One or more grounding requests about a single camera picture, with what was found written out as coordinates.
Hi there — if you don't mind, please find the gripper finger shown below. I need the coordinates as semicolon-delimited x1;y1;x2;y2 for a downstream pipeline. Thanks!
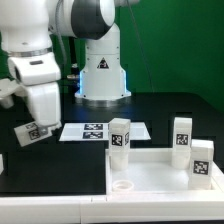
38;126;49;136

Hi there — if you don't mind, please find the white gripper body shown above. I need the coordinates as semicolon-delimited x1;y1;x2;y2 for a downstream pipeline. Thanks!
0;52;61;127

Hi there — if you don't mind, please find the white square tabletop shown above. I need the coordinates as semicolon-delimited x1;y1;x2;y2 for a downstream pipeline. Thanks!
104;146;224;196

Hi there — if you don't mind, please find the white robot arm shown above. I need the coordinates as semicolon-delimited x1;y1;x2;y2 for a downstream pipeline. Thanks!
0;0;140;136

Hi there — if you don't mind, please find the white paper with markers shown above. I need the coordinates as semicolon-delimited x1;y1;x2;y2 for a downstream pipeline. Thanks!
60;122;151;141

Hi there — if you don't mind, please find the black camera stand pole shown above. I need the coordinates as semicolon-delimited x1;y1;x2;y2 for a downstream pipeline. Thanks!
67;37;80;92

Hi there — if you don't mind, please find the white L-shaped obstacle wall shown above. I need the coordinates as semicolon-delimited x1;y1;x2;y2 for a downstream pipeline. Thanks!
0;164;224;224

